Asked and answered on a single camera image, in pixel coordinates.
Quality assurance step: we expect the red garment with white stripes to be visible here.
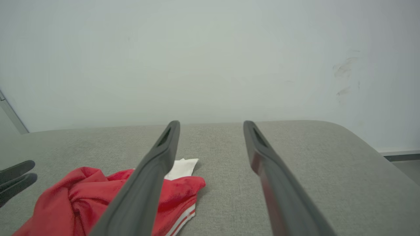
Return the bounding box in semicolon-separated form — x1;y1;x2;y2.
12;158;206;236

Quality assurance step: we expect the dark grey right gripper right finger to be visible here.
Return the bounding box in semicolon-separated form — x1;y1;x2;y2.
243;120;337;236

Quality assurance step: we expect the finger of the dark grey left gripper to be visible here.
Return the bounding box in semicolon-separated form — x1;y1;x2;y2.
0;160;36;185
0;173;38;208

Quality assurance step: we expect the grey metal wall strip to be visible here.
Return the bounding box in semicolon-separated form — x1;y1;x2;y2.
0;90;30;135

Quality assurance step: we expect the dark grey baseboard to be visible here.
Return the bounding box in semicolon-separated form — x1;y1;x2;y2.
380;150;420;162

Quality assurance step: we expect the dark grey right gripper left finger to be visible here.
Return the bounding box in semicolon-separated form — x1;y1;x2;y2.
89;120;180;236

